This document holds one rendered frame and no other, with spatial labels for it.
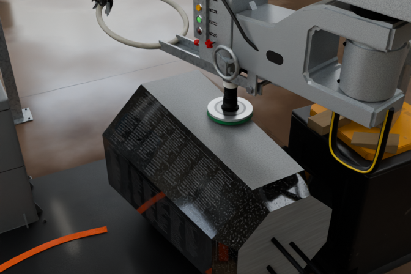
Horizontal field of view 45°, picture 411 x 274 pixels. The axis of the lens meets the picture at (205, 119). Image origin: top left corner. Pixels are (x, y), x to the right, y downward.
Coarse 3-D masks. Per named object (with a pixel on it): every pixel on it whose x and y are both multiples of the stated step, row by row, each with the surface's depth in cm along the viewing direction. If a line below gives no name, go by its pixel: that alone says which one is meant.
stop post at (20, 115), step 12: (0, 24) 347; (0, 36) 351; (0, 48) 355; (0, 60) 359; (12, 72) 368; (12, 84) 372; (12, 96) 377; (12, 108) 381; (24, 108) 401; (24, 120) 386
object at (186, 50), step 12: (180, 36) 251; (168, 48) 243; (180, 48) 237; (192, 48) 247; (192, 60) 232; (216, 72) 222; (228, 72) 215; (240, 84) 212; (264, 84) 208; (276, 84) 212
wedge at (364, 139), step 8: (352, 136) 232; (360, 136) 230; (368, 136) 229; (376, 136) 228; (392, 136) 225; (352, 144) 227; (360, 144) 226; (368, 144) 224; (376, 144) 223; (392, 144) 220; (392, 152) 221
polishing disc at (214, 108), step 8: (216, 104) 236; (240, 104) 236; (248, 104) 236; (208, 112) 232; (216, 112) 230; (224, 112) 230; (232, 112) 230; (240, 112) 230; (248, 112) 230; (224, 120) 225; (232, 120) 225; (240, 120) 226
